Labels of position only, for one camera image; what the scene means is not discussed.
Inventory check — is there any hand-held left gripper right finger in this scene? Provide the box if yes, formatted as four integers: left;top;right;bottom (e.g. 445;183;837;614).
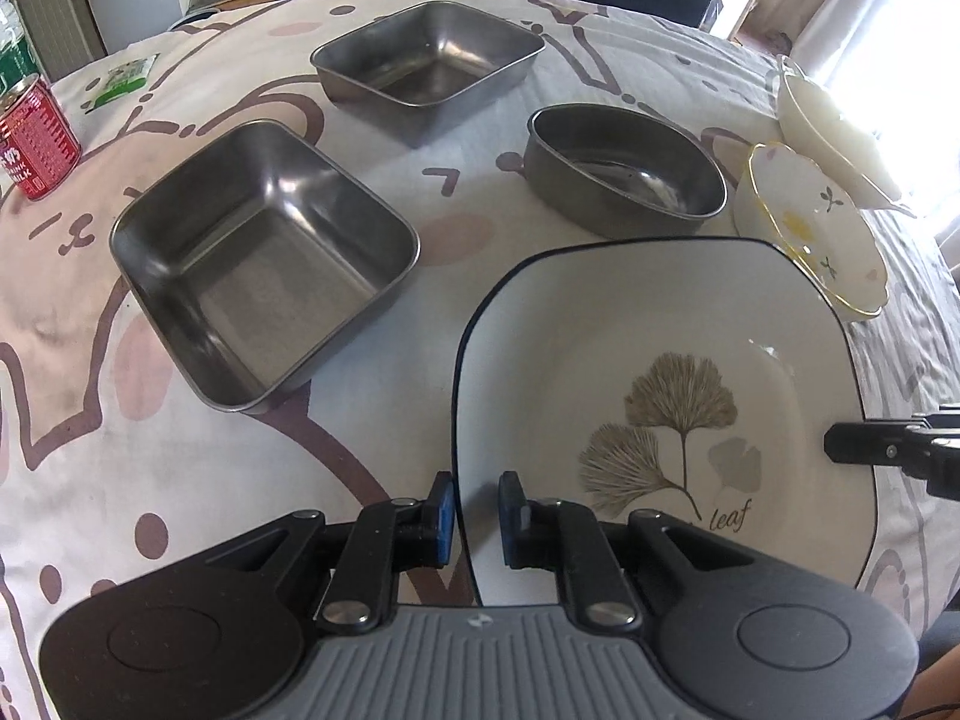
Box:
498;471;755;627

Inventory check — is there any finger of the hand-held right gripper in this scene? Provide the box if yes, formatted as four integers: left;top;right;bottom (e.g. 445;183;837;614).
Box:
823;406;960;500

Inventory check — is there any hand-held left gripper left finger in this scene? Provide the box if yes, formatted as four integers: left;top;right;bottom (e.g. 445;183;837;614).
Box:
199;471;455;635

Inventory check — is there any square white leaf-print plate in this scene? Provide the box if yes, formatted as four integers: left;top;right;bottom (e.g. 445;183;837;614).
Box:
452;238;878;608

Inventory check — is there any floral yellow-rimmed bowl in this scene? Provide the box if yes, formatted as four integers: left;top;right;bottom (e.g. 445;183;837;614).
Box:
733;141;890;320

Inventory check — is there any square stainless steel tray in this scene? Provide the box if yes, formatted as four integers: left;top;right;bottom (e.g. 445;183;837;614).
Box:
109;120;421;415
310;1;546;149

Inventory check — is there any cream bowl with handles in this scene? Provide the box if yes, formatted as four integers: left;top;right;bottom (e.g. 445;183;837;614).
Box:
775;54;917;220

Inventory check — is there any oval stainless steel bowl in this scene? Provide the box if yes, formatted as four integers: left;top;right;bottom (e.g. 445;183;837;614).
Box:
523;103;730;241

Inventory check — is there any cartoon-print tablecloth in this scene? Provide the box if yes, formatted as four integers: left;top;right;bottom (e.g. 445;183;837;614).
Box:
0;0;960;720

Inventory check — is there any green snack packet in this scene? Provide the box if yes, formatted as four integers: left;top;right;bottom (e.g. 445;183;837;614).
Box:
82;52;162;112

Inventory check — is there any red drink can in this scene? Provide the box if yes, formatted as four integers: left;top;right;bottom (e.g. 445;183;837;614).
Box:
0;73;82;202

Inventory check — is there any clear green-label plastic bottle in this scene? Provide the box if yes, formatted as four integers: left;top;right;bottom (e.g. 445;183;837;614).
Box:
0;0;42;95

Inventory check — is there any grey kitchen cabinet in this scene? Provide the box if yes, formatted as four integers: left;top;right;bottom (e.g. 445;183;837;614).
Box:
15;0;110;83

